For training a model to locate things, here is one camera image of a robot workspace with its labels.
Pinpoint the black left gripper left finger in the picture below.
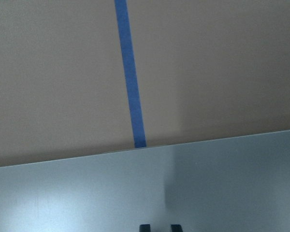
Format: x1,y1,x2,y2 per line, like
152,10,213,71
139,224,151,232

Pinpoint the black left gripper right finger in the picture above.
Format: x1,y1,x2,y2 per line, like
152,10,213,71
171,224,183,232

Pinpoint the grey closed laptop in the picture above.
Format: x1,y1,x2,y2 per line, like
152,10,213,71
0,130,290,232

